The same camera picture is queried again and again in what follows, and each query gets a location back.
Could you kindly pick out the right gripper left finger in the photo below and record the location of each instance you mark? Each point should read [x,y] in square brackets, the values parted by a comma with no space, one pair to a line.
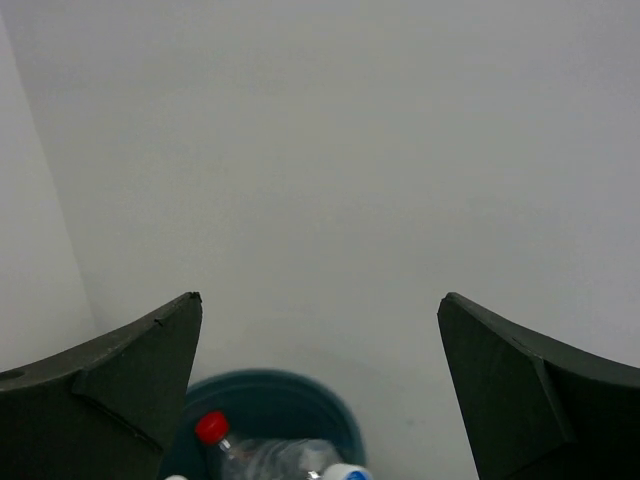
[107,408]

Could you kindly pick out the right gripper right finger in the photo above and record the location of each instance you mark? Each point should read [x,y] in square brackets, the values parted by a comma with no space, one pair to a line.
[534,407]

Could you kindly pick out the red cap labelled bottle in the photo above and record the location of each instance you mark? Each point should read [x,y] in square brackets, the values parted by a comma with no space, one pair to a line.
[232,456]

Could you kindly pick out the blue label clear bottle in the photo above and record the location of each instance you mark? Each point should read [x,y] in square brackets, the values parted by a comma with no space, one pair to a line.
[341,471]

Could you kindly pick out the dark teal plastic bin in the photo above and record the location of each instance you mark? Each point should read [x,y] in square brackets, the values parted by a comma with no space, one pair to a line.
[262,403]

